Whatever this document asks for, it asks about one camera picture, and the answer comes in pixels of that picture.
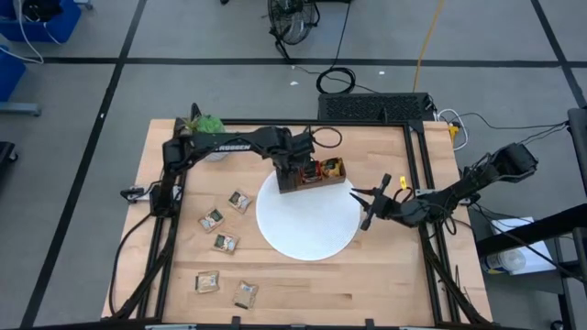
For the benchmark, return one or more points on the brown vanilla caramel tea packet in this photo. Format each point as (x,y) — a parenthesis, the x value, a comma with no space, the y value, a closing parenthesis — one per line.
(226,243)
(240,201)
(211,220)

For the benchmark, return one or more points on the black frame clamp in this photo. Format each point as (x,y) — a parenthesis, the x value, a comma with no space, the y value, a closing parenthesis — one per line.
(367,323)
(236,322)

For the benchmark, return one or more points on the black metal stand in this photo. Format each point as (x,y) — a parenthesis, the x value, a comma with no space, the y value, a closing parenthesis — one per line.
(579,146)

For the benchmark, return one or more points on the red strawberry tea packet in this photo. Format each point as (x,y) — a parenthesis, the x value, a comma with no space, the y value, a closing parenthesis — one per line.
(311,170)

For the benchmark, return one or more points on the orange mango tea packet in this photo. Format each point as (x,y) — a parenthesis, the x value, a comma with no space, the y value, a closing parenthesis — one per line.
(331,167)

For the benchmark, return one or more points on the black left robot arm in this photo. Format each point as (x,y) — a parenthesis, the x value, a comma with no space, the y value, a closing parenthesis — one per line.
(229,146)

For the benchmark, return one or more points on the white container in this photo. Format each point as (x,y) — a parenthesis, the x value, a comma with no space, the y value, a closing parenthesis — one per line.
(527,256)

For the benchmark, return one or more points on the wooden compartment tea box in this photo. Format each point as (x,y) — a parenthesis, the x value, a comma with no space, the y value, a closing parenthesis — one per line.
(321,182)

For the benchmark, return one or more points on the grey mounting bracket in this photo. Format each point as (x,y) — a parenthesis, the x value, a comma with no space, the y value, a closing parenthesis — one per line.
(424,190)

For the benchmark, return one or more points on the grey metal foot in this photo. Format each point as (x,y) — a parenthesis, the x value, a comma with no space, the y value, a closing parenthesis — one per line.
(20,109)

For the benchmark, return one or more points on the blue plastic bin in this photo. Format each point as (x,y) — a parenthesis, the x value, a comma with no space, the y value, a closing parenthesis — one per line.
(9,75)

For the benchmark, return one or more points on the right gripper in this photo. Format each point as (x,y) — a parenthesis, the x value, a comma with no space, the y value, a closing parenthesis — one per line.
(399,210)

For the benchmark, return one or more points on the black floor fan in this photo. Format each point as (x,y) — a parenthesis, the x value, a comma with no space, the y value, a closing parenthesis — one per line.
(293,20)

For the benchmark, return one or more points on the pale beige tea packet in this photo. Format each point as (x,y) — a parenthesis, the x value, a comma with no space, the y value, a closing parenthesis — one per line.
(207,282)
(246,294)

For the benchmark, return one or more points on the blue bin with black items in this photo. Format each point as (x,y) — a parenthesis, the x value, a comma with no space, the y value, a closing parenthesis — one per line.
(64,25)

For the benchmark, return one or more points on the white round placemat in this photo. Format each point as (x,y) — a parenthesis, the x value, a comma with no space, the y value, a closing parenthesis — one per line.
(307,224)

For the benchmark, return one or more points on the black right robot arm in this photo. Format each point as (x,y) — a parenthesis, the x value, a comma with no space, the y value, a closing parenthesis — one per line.
(463,185)

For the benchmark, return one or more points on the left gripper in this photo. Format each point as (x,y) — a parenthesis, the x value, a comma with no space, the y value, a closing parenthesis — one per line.
(293,146)

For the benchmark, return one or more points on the black perforated computer case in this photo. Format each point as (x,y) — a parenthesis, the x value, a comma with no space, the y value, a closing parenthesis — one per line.
(376,107)

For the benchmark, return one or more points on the succulent in triangle-pattern pot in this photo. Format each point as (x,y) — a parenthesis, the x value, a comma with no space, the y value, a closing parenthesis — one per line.
(208,124)

